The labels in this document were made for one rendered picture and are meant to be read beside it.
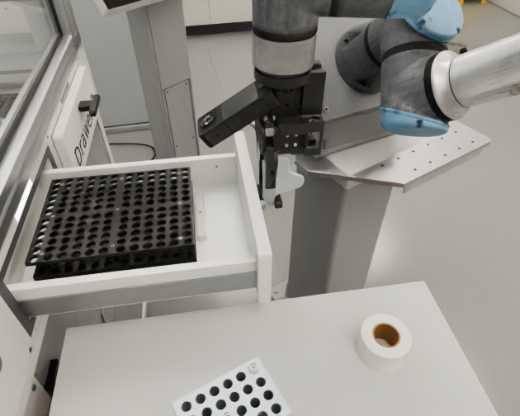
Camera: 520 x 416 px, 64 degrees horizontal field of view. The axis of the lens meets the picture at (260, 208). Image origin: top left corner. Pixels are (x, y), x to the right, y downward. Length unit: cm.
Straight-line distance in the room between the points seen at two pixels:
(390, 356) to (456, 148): 61
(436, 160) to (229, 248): 56
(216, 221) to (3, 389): 36
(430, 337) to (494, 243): 138
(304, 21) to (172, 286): 37
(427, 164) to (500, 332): 90
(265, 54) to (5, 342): 45
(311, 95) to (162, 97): 110
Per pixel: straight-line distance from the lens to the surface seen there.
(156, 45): 152
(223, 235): 68
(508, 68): 71
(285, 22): 48
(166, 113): 162
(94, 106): 91
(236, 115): 53
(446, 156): 105
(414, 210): 206
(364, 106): 97
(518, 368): 171
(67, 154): 82
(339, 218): 110
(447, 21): 84
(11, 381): 62
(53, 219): 68
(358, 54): 92
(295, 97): 55
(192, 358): 64
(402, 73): 79
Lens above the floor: 133
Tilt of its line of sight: 43 degrees down
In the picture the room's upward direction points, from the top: straight up
